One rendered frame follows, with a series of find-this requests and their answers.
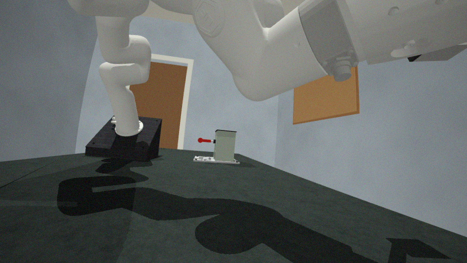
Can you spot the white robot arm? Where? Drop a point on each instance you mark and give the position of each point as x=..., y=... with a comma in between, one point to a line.
x=267, y=54

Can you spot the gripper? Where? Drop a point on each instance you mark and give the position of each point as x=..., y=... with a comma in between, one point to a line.
x=388, y=30

